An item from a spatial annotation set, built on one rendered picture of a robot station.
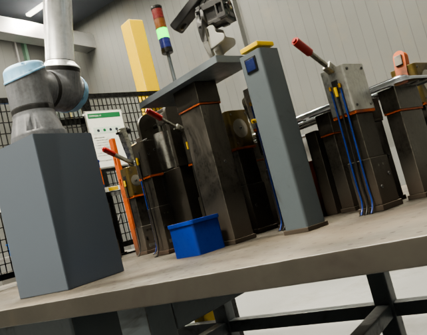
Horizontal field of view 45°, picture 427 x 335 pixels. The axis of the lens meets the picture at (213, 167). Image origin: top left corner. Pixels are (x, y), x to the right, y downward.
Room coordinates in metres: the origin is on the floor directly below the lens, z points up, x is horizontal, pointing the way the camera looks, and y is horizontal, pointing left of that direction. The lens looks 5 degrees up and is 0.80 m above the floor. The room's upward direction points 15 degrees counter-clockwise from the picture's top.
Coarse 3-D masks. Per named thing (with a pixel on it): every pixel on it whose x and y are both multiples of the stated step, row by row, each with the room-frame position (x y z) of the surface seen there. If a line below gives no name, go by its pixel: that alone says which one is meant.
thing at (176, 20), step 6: (192, 0) 1.29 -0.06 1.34; (198, 0) 1.28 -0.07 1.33; (186, 6) 1.29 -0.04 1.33; (192, 6) 1.29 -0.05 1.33; (180, 12) 1.30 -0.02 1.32; (186, 12) 1.30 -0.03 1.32; (192, 12) 1.30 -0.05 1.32; (180, 18) 1.30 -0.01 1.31; (186, 18) 1.31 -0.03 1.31; (192, 18) 1.33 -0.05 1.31; (174, 24) 1.31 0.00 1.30; (180, 24) 1.31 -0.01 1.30; (186, 24) 1.32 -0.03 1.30; (174, 30) 1.32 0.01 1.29; (180, 30) 1.33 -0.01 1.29
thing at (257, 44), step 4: (252, 44) 1.18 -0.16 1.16; (256, 44) 1.17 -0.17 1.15; (260, 44) 1.18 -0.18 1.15; (264, 44) 1.19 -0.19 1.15; (268, 44) 1.20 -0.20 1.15; (272, 44) 1.21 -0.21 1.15; (244, 48) 1.20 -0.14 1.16; (248, 48) 1.19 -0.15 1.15; (252, 48) 1.19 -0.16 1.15; (256, 48) 1.19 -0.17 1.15; (240, 52) 1.22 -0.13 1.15; (244, 52) 1.21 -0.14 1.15; (248, 52) 1.21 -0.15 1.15
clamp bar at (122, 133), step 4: (120, 128) 2.03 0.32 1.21; (124, 128) 2.04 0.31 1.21; (128, 128) 2.06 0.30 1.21; (116, 132) 2.03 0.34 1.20; (120, 132) 2.03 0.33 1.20; (124, 132) 2.03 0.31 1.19; (128, 132) 2.06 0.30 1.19; (120, 136) 2.04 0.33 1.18; (124, 136) 2.03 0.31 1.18; (120, 140) 2.05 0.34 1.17; (124, 140) 2.03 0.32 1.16; (128, 140) 2.04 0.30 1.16; (124, 144) 2.04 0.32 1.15; (128, 144) 2.04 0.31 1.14; (124, 148) 2.05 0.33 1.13; (128, 148) 2.03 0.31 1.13; (128, 152) 2.04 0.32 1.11; (128, 156) 2.05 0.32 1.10; (132, 156) 2.04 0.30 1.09; (132, 160) 2.04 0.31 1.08
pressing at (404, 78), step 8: (392, 80) 1.23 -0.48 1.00; (400, 80) 1.23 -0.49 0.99; (408, 80) 1.32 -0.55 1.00; (416, 80) 1.36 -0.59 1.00; (424, 80) 1.36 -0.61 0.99; (376, 88) 1.27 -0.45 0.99; (384, 88) 1.34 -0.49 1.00; (376, 96) 1.46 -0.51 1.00; (328, 104) 1.38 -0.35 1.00; (312, 112) 1.43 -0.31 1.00; (320, 112) 1.41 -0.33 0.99; (304, 120) 1.57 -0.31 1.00; (312, 120) 1.63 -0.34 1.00
